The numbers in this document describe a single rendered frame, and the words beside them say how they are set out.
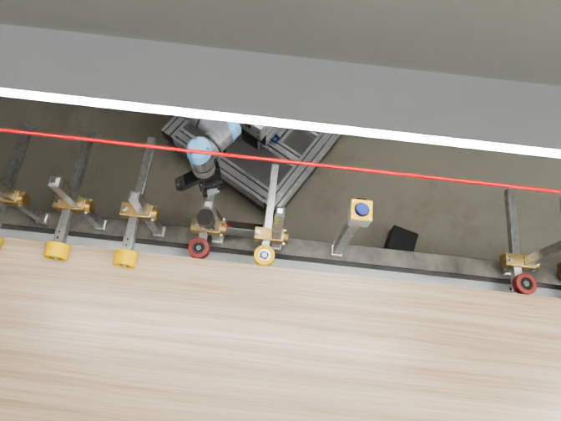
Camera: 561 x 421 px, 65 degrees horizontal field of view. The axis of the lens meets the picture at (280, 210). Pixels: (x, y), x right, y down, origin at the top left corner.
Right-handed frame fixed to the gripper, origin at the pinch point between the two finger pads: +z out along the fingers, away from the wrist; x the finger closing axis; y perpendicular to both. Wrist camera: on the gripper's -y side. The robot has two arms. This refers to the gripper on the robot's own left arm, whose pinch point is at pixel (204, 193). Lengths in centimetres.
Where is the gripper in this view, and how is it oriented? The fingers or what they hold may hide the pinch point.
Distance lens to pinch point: 167.2
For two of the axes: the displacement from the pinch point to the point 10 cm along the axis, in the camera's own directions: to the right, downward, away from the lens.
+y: 9.7, -2.2, 1.2
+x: -2.5, -9.1, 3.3
